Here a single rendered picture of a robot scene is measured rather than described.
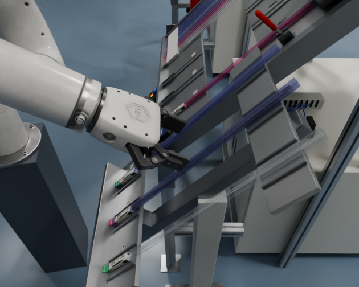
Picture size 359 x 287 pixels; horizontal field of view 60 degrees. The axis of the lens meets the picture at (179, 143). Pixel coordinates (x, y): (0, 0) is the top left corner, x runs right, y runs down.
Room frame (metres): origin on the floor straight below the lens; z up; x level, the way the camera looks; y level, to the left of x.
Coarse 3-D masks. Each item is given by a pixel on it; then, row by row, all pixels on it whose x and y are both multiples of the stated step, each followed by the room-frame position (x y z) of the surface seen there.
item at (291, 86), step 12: (288, 84) 0.39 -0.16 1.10; (276, 96) 0.39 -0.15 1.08; (264, 108) 0.38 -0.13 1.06; (240, 120) 0.39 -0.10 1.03; (252, 120) 0.38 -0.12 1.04; (228, 132) 0.39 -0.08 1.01; (216, 144) 0.38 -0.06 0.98; (204, 156) 0.38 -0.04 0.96; (168, 180) 0.38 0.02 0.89; (156, 192) 0.38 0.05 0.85; (132, 204) 0.38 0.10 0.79
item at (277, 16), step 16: (256, 0) 0.95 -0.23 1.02; (272, 0) 0.88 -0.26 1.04; (288, 0) 0.82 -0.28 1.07; (304, 0) 0.77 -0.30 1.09; (336, 0) 0.68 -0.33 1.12; (272, 16) 0.81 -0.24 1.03; (288, 16) 0.75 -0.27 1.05; (304, 16) 0.71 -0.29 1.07; (320, 16) 0.66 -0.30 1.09; (256, 32) 0.80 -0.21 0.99
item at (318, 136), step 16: (320, 128) 0.28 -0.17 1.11; (304, 144) 0.28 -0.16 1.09; (272, 160) 0.28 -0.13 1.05; (288, 160) 0.27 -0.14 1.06; (256, 176) 0.27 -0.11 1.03; (224, 192) 0.28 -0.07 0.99; (208, 208) 0.27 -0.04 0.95; (176, 224) 0.27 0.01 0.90; (160, 240) 0.27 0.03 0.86; (128, 256) 0.27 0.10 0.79
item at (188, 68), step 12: (192, 48) 1.02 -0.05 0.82; (180, 60) 1.01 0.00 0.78; (192, 60) 0.94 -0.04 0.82; (204, 60) 0.89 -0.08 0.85; (168, 72) 1.01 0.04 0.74; (180, 72) 0.93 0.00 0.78; (192, 72) 0.87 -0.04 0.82; (204, 72) 0.82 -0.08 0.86; (168, 84) 0.92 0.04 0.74; (180, 84) 0.86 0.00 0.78; (192, 84) 0.80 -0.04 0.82; (204, 84) 0.76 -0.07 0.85; (168, 96) 0.84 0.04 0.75; (180, 96) 0.79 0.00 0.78; (204, 96) 0.70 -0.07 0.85; (168, 108) 0.78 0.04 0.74; (192, 108) 0.69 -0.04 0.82
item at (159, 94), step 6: (162, 42) 1.25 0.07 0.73; (162, 48) 1.19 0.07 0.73; (162, 54) 1.15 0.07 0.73; (162, 60) 1.10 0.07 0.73; (162, 66) 1.06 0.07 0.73; (162, 72) 1.02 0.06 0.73; (162, 78) 0.98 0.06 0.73; (162, 84) 0.94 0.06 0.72; (162, 90) 0.91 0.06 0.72; (156, 96) 0.87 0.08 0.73; (162, 96) 0.88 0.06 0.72; (156, 102) 0.83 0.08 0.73
